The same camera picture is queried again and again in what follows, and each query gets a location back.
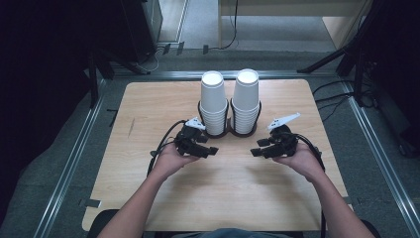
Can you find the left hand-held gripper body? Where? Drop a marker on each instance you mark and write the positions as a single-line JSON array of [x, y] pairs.
[[186, 140]]

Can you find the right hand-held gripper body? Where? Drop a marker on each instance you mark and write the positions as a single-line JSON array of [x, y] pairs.
[[284, 142]]

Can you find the stack of white paper cups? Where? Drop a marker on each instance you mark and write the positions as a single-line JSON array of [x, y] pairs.
[[213, 99], [246, 95]]

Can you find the person's left hand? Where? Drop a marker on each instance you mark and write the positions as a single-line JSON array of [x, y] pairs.
[[170, 162]]

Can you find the person's right hand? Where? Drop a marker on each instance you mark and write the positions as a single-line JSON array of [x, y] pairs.
[[303, 162]]

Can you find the black tape strip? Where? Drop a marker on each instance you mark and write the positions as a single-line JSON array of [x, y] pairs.
[[112, 115]]

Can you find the grey tape piece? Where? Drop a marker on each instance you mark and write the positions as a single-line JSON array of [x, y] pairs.
[[346, 200], [90, 203]]

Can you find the person's blue shirt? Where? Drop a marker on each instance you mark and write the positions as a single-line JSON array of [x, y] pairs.
[[231, 233]]

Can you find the black metal stand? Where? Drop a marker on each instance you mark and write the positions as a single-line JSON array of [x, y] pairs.
[[94, 79]]

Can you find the black tripod stand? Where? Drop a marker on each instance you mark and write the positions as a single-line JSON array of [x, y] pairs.
[[350, 49]]

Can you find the black cabinet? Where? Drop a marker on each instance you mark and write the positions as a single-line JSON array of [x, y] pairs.
[[142, 26]]

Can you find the light wooden desk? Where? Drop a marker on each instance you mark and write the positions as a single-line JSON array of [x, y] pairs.
[[336, 28]]

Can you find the dark curtain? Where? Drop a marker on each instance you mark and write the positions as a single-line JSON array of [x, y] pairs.
[[39, 66]]

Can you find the metal floor rail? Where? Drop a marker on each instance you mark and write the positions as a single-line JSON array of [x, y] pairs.
[[379, 158], [185, 74], [69, 165]]

